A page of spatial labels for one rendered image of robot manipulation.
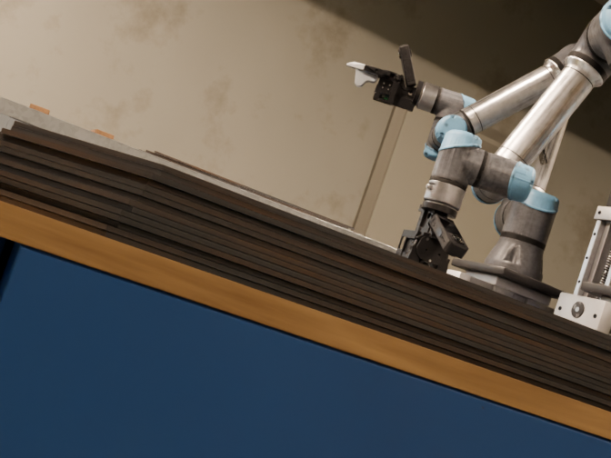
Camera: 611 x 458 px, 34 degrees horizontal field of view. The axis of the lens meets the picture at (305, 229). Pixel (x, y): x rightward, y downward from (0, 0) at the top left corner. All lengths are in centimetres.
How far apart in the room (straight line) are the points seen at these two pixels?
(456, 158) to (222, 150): 339
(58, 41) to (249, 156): 115
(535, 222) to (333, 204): 309
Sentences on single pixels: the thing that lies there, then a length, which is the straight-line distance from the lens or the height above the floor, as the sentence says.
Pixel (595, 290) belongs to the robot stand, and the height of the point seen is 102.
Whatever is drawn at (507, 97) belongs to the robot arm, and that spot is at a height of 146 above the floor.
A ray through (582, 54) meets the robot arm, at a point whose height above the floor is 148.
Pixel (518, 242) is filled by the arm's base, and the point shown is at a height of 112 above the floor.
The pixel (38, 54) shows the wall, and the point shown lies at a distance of 503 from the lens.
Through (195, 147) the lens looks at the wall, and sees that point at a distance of 522.
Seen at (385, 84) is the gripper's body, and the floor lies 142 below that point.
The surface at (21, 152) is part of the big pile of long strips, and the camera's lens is 75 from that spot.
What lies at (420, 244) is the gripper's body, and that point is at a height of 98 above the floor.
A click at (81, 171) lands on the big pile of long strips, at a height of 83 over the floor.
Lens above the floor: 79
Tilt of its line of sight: 4 degrees up
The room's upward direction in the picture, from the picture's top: 19 degrees clockwise
